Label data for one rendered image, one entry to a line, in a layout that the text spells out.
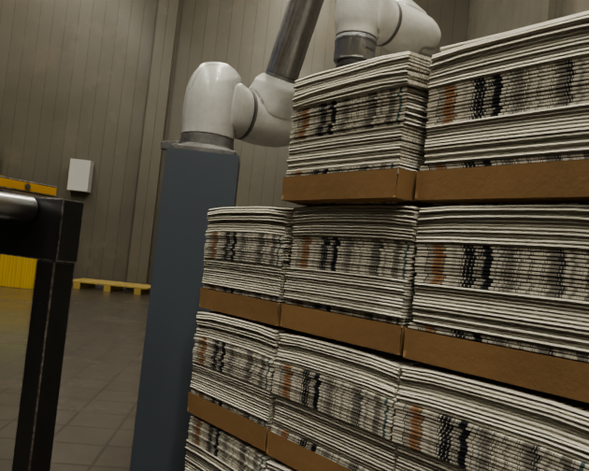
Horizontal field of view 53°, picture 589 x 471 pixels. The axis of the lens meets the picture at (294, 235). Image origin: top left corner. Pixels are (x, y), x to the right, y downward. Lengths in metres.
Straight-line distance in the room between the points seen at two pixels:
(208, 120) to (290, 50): 0.33
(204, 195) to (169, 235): 0.14
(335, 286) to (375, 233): 0.12
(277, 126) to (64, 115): 8.55
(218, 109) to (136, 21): 8.76
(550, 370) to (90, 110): 9.65
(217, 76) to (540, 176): 1.13
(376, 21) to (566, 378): 0.85
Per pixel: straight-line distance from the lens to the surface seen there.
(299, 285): 1.05
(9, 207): 1.21
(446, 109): 0.90
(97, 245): 9.84
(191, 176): 1.64
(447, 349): 0.83
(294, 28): 1.81
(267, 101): 1.78
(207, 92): 1.71
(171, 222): 1.63
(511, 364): 0.78
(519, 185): 0.79
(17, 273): 8.39
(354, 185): 0.94
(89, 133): 10.06
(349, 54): 1.29
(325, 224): 1.02
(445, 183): 0.86
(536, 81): 0.83
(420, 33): 1.42
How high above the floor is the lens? 0.73
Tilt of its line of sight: 2 degrees up
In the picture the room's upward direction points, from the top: 6 degrees clockwise
